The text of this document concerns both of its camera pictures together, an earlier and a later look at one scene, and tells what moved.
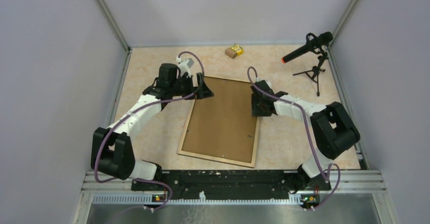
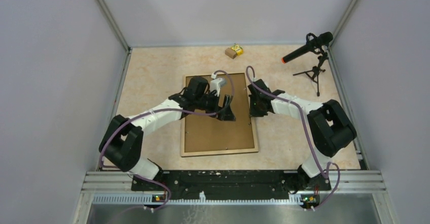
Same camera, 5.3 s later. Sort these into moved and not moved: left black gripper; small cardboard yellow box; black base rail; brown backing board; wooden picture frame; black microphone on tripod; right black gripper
Moved: wooden picture frame; brown backing board; left black gripper
Not moved: black base rail; black microphone on tripod; right black gripper; small cardboard yellow box
